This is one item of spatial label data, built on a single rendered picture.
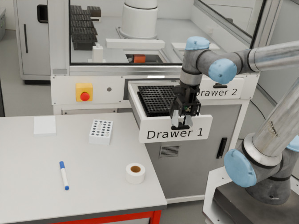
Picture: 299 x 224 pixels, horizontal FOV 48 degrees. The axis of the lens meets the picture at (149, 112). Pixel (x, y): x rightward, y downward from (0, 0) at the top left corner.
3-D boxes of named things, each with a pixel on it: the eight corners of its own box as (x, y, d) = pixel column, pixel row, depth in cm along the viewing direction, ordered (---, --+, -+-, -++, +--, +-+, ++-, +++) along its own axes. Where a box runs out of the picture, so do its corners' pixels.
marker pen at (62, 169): (69, 190, 112) (69, 186, 111) (64, 190, 112) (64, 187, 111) (63, 163, 123) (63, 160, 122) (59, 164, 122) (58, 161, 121)
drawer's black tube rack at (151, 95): (187, 122, 142) (190, 110, 139) (147, 124, 138) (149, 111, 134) (171, 97, 160) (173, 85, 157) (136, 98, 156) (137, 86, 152)
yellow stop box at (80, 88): (92, 102, 147) (93, 88, 143) (76, 102, 145) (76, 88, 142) (91, 96, 151) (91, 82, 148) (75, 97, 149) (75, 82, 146)
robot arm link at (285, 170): (300, 171, 109) (313, 137, 102) (274, 184, 102) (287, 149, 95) (270, 151, 117) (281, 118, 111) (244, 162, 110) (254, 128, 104)
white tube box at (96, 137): (109, 145, 135) (109, 138, 133) (88, 143, 135) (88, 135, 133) (112, 128, 146) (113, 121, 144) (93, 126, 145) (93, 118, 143)
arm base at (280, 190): (297, 194, 114) (307, 171, 109) (271, 211, 106) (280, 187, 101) (261, 169, 124) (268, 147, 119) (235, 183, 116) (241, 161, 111)
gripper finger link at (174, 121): (171, 136, 122) (178, 115, 118) (166, 127, 127) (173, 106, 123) (178, 137, 123) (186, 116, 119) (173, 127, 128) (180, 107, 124)
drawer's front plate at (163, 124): (207, 139, 137) (213, 116, 131) (139, 143, 129) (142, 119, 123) (205, 136, 138) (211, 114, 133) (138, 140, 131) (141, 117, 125)
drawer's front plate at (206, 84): (239, 98, 171) (244, 79, 166) (187, 99, 163) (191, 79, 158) (237, 96, 173) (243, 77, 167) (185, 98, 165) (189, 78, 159)
